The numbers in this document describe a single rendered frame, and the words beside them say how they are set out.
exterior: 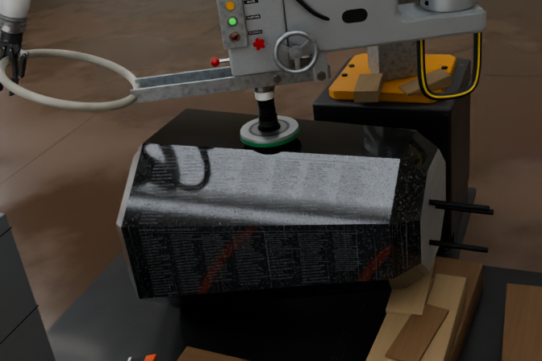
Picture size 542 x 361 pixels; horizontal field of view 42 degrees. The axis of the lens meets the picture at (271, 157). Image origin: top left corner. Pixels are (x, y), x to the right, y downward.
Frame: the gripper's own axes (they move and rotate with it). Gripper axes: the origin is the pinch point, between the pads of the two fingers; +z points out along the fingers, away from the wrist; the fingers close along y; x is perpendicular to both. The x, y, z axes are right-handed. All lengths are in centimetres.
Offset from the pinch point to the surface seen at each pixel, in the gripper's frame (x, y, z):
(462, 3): 22, 142, -68
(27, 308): -28, 31, 69
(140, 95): 1.2, 48.5, -11.3
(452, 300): 6, 175, 31
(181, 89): 5, 61, -16
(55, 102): -22.6, 29.0, -10.3
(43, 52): 14.0, 5.7, -10.1
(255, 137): 11, 89, -5
